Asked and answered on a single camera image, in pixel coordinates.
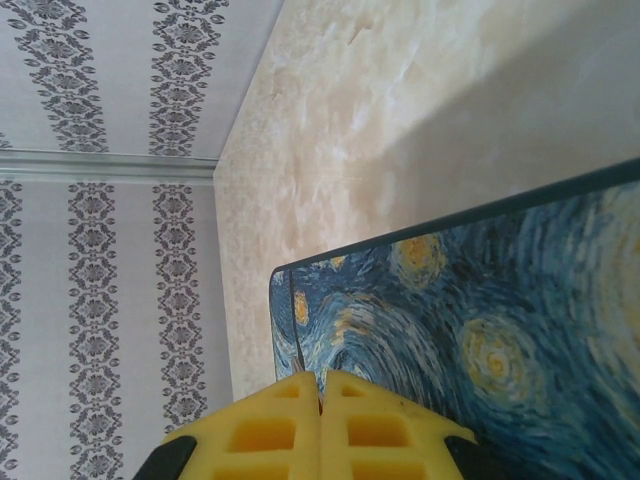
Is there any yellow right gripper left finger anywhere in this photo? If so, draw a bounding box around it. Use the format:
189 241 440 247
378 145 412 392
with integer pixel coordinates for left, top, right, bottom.
132 372 321 480

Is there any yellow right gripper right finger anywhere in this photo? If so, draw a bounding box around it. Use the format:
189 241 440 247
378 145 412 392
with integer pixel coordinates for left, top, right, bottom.
320 370 501 480

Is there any starry night print mat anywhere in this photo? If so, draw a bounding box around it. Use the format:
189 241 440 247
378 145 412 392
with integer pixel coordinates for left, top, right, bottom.
269 157 640 480

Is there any aluminium frame post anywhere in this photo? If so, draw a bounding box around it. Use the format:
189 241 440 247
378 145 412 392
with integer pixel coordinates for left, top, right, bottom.
0 149 219 185

